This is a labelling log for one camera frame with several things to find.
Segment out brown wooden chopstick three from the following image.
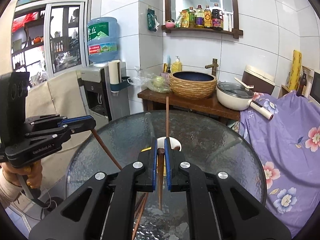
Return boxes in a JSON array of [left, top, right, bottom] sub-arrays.
[[157, 148, 165, 210]]

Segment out yellow duck mug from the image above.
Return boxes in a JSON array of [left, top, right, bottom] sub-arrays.
[[141, 137, 182, 152]]

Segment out brown wooden chopstick two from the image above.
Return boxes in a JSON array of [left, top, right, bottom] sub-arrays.
[[91, 129, 122, 170]]

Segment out brown wooden chopstick four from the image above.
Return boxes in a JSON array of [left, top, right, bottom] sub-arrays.
[[132, 192, 149, 240]]

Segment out brown wooden chopstick one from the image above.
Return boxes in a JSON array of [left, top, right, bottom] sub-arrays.
[[165, 96, 169, 138]]

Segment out left hand yellow nails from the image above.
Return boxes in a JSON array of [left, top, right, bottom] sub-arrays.
[[1, 160, 43, 190]]

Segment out water dispenser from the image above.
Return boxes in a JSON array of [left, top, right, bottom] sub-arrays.
[[78, 62, 130, 129]]

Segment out round glass table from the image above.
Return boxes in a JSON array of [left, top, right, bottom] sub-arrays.
[[65, 110, 266, 239]]

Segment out white paper cup stack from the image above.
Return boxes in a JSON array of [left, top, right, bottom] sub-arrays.
[[108, 60, 121, 85]]

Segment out plastic bag with vegetables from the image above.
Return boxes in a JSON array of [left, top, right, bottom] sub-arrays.
[[128, 65, 171, 93]]

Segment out woven basin sink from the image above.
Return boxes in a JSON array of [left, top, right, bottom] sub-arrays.
[[169, 71, 217, 100]]

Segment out yellow soap dispenser bottle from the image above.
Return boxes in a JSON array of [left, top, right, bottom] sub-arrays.
[[171, 56, 182, 73]]

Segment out white pan with lid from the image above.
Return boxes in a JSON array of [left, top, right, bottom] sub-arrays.
[[216, 78, 273, 120]]

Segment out blue water jug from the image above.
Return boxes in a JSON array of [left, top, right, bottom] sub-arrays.
[[87, 17, 119, 63]]

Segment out bronze faucet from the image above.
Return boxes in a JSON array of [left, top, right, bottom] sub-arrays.
[[205, 59, 219, 76]]

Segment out green hanging packet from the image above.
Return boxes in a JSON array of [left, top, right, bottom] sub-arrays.
[[147, 9, 159, 32]]

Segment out brown white rice cooker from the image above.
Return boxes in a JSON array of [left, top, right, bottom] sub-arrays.
[[242, 65, 275, 95]]

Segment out purple floral cloth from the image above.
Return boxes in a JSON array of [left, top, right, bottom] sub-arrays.
[[239, 92, 319, 237]]

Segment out yellow label oil bottle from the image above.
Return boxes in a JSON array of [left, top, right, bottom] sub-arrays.
[[203, 5, 212, 29]]

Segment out dark soy sauce bottle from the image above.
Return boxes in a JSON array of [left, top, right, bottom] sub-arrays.
[[212, 3, 223, 30]]

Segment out brown glass bottle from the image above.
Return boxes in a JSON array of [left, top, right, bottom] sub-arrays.
[[296, 70, 307, 96]]

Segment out yellow wrap roll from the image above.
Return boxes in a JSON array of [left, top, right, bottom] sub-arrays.
[[289, 50, 302, 90]]

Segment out white microwave oven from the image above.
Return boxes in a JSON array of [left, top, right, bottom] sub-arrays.
[[309, 71, 320, 103]]

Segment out dark wooden wall shelf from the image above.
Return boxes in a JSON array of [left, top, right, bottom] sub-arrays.
[[162, 0, 243, 39]]

